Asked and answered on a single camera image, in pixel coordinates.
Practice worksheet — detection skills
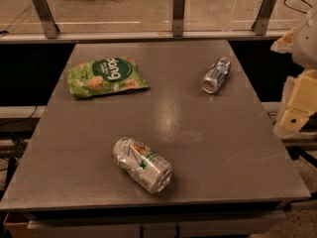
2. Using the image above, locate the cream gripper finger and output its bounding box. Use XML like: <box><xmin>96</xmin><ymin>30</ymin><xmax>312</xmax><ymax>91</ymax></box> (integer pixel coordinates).
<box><xmin>270</xmin><ymin>29</ymin><xmax>295</xmax><ymax>54</ymax></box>
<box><xmin>273</xmin><ymin>68</ymin><xmax>317</xmax><ymax>133</ymax></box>

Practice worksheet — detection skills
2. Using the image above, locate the crushed white 7up can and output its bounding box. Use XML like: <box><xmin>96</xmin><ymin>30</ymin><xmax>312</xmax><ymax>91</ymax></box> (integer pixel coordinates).
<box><xmin>112</xmin><ymin>137</ymin><xmax>172</xmax><ymax>194</ymax></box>

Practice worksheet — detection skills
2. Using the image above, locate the green chip bag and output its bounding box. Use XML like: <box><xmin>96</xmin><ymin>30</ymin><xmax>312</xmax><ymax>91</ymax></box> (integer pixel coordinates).
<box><xmin>67</xmin><ymin>57</ymin><xmax>149</xmax><ymax>98</ymax></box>

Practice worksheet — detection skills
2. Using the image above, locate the cardboard box under table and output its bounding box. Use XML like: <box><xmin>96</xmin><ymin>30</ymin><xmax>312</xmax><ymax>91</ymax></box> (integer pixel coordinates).
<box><xmin>4</xmin><ymin>213</ymin><xmax>34</xmax><ymax>238</ymax></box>

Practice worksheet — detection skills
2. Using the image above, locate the middle metal railing bracket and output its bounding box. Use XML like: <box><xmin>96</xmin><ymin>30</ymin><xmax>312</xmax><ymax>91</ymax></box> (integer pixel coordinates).
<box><xmin>172</xmin><ymin>0</ymin><xmax>185</xmax><ymax>37</ymax></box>

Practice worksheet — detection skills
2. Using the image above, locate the left metal railing bracket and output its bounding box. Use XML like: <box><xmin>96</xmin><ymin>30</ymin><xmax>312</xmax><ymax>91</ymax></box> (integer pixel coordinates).
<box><xmin>32</xmin><ymin>0</ymin><xmax>59</xmax><ymax>39</ymax></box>

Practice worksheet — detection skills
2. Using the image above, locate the black cable at left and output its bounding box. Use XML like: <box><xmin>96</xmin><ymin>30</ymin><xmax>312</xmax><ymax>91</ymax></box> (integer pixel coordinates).
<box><xmin>0</xmin><ymin>105</ymin><xmax>38</xmax><ymax>128</ymax></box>

